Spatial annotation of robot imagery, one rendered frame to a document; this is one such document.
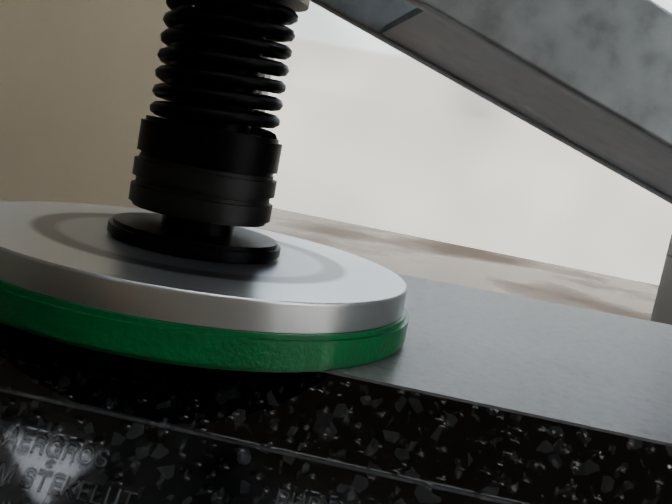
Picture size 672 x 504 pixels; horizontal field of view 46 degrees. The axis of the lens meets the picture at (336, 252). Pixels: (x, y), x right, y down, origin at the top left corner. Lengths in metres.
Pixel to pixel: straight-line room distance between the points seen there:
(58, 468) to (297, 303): 0.10
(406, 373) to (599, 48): 0.16
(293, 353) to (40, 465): 0.10
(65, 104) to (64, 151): 0.33
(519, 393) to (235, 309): 0.13
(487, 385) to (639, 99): 0.14
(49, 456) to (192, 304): 0.08
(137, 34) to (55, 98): 0.75
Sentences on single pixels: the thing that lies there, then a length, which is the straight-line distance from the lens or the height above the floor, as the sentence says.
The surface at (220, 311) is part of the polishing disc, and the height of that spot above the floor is 0.83.
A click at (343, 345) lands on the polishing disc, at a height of 0.82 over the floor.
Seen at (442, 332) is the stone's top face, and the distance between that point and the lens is 0.43.
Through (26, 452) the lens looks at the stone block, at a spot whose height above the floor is 0.76.
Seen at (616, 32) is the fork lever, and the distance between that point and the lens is 0.37.
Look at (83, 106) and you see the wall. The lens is 5.92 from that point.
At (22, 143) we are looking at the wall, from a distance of 6.13.
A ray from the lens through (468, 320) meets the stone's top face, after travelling 0.48.
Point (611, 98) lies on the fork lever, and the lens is 0.37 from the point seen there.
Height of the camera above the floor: 0.90
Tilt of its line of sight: 8 degrees down
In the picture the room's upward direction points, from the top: 11 degrees clockwise
